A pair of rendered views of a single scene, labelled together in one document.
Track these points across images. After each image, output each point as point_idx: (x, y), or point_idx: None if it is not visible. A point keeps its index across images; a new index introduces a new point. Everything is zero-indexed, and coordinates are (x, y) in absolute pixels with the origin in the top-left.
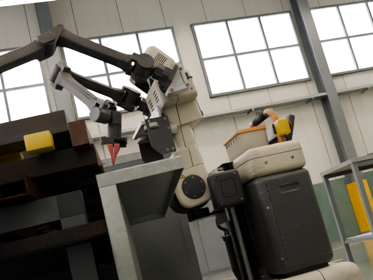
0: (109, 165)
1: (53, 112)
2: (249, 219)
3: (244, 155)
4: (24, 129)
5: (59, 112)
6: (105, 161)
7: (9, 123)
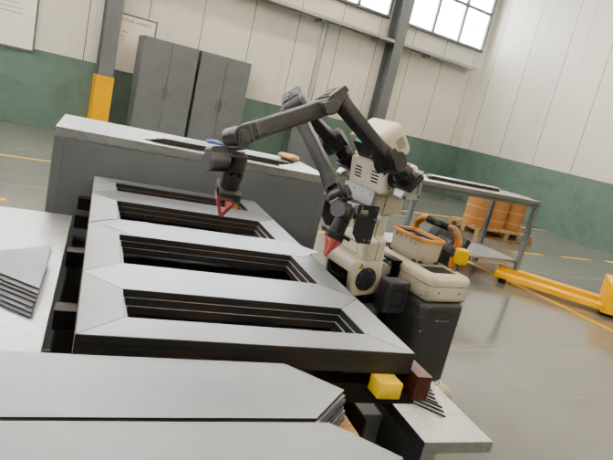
0: (266, 172)
1: (405, 353)
2: (389, 317)
3: (424, 277)
4: (374, 362)
5: (410, 355)
6: (264, 167)
7: (365, 352)
